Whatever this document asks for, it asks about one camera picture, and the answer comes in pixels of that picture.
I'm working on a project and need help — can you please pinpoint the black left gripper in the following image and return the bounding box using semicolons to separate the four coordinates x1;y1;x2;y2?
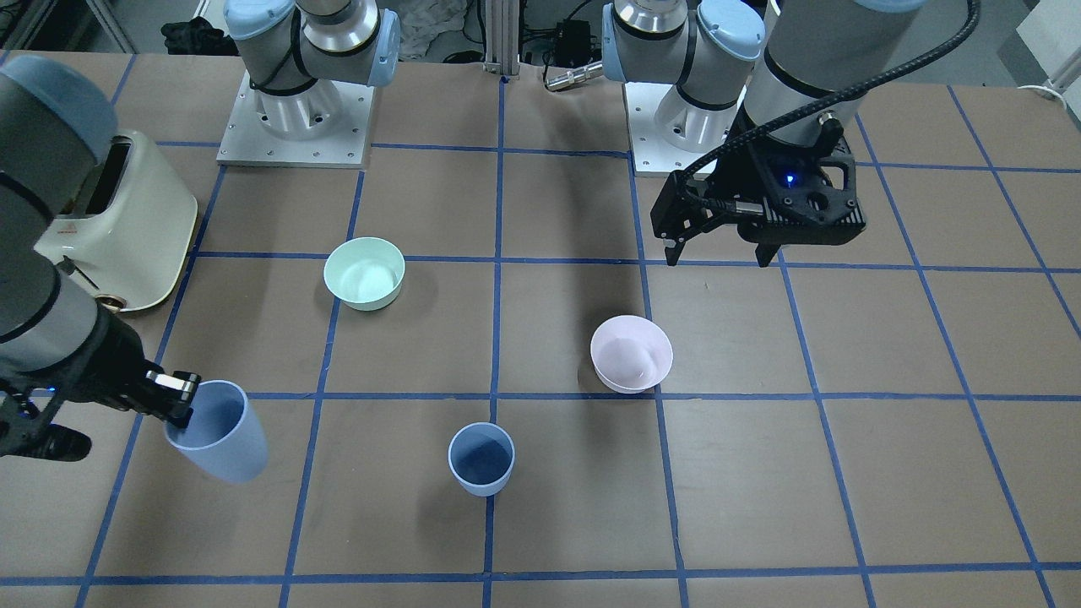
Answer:
651;115;867;267

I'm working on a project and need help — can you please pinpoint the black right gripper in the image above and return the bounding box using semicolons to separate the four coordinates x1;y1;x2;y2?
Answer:
3;308;202;461

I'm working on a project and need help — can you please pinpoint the light blue plastic cup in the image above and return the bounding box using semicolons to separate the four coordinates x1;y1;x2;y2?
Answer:
165;380;268;484

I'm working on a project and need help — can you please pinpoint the dark blue plastic cup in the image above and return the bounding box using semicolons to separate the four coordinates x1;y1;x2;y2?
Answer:
448;422;517;497

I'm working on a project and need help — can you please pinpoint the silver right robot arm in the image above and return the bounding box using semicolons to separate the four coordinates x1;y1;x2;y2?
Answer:
3;1;401;462

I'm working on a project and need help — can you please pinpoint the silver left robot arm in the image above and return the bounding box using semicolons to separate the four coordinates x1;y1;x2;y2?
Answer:
161;1;980;267

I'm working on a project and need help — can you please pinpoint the pink bowl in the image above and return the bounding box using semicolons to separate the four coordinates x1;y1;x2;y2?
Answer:
589;315;673;395

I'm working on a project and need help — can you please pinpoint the cream white toaster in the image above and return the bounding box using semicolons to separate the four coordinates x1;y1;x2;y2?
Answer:
34;128;198;312

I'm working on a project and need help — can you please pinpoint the silver metal cylinder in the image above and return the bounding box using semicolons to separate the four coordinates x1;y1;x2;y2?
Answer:
543;61;605;93

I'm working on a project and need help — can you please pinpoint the black power adapter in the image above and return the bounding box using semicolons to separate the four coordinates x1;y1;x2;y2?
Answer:
553;19;592;62

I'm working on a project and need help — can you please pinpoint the mint green bowl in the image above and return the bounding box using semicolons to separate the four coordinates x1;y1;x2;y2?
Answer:
322;237;406;312

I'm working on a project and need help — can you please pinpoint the black cloth bundle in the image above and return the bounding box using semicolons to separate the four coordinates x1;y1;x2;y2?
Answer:
160;16;240;57

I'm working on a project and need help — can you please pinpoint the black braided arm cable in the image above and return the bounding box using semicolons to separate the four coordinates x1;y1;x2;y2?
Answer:
682;0;982;222

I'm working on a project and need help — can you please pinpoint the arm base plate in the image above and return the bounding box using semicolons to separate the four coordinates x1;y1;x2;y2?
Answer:
216;74;378;170
624;82;747;177

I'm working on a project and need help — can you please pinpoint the aluminium frame post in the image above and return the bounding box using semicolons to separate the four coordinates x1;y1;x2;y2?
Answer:
476;1;521;80

